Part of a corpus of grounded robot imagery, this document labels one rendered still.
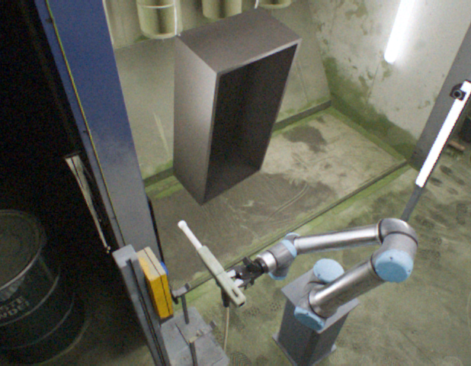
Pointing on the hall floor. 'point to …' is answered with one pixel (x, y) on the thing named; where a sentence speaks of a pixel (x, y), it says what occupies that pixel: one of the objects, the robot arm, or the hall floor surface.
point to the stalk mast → (141, 303)
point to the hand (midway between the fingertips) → (222, 285)
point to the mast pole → (440, 155)
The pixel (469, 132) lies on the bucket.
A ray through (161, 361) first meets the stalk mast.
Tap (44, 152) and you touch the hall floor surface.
